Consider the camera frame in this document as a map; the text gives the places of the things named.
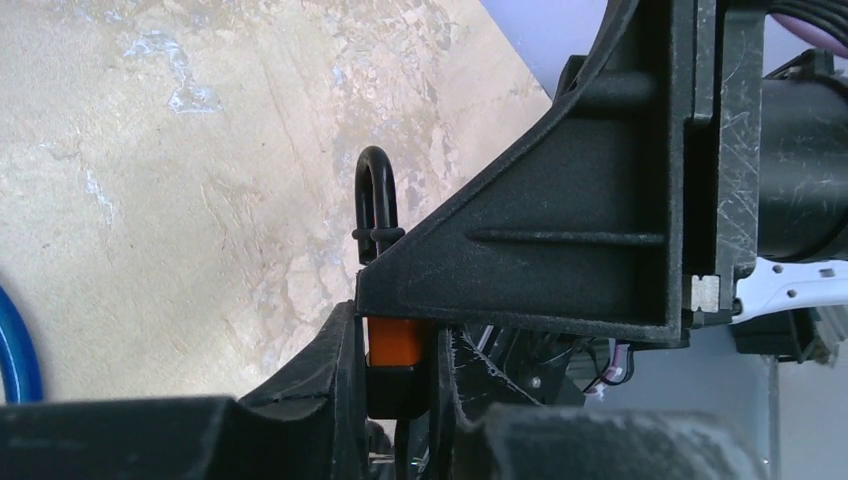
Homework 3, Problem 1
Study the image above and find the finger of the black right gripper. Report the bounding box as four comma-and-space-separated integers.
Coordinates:
356, 1, 695, 343

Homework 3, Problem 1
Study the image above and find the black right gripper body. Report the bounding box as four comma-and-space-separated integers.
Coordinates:
686, 1, 766, 328

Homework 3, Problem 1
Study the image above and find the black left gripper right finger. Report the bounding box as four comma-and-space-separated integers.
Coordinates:
433, 328, 768, 479

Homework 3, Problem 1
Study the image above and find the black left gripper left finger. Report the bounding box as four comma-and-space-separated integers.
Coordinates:
1, 301, 368, 479

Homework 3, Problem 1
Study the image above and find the orange black padlock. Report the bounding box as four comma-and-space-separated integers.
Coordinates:
352, 146, 431, 421

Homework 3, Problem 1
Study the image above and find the black-headed key bunch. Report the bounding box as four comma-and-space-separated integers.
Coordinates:
366, 414, 432, 479

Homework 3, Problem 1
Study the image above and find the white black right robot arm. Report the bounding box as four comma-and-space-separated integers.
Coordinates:
356, 1, 847, 347

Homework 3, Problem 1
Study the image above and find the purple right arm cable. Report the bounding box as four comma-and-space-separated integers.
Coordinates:
768, 0, 848, 61

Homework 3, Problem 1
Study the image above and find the blue cable lock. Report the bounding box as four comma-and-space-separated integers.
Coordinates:
1, 289, 44, 404

